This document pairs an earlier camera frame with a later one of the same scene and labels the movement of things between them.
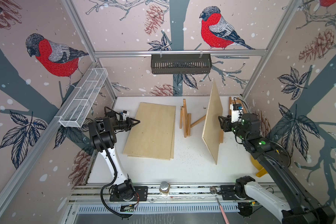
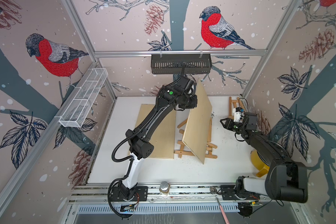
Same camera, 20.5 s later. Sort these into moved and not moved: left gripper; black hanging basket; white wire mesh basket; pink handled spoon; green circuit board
Moved: left gripper
Not moved: green circuit board; white wire mesh basket; pink handled spoon; black hanging basket
